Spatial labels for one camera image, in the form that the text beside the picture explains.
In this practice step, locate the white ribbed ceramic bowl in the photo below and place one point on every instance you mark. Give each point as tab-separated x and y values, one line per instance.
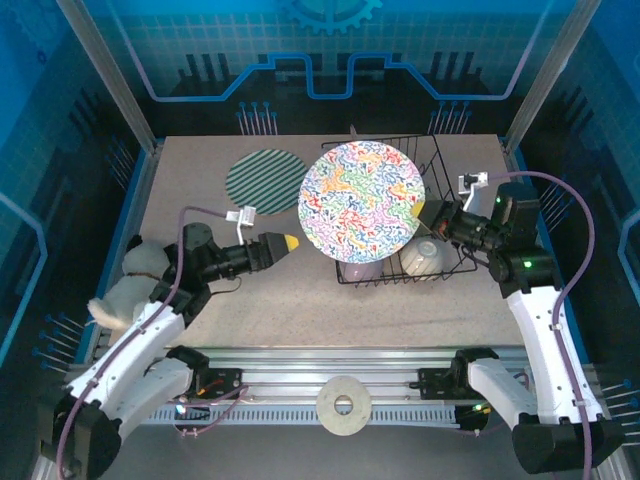
425	255

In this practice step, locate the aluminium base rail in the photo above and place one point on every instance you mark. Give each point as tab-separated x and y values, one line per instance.
330	365

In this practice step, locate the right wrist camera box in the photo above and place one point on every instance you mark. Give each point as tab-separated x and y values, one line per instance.
475	179

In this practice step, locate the green striped round plate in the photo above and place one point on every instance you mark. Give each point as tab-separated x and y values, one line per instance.
265	182

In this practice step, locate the white black plush toy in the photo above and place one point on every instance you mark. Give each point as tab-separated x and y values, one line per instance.
140	270

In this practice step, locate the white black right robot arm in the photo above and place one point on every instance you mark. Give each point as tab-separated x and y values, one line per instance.
545	350

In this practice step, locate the colourful squiggle pattern plate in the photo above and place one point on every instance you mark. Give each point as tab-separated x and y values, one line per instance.
360	200

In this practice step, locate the aluminium frame post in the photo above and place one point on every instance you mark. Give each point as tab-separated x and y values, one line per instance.
550	75
107	75

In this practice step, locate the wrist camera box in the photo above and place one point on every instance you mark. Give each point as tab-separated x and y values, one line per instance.
245	216
475	179

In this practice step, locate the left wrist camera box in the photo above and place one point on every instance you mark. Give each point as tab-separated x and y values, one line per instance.
245	216

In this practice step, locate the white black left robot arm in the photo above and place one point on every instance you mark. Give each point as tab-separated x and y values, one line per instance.
125	350

